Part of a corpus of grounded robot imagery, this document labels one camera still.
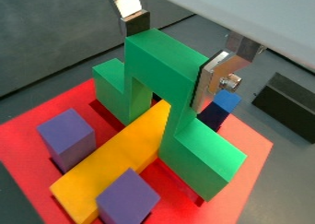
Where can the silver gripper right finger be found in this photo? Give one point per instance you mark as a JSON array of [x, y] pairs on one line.
[[216, 73]]

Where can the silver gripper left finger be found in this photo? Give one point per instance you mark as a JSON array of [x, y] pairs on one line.
[[133, 17]]

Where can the green bridge-shaped block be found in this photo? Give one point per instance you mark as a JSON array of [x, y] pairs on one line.
[[160, 68]]

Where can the black angle fixture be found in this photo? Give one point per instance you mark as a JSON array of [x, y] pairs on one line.
[[289, 103]]

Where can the red base board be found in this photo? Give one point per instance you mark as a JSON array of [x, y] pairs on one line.
[[25, 158]]

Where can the blue block left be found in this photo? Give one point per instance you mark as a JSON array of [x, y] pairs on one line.
[[216, 112]]

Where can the yellow long block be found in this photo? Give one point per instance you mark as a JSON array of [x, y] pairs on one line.
[[131, 149]]

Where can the purple block left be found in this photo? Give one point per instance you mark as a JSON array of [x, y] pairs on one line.
[[68, 138]]

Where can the purple block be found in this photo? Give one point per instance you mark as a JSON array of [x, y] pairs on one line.
[[127, 200], [68, 138]]

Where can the purple block right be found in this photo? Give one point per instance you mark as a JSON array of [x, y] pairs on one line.
[[127, 200]]

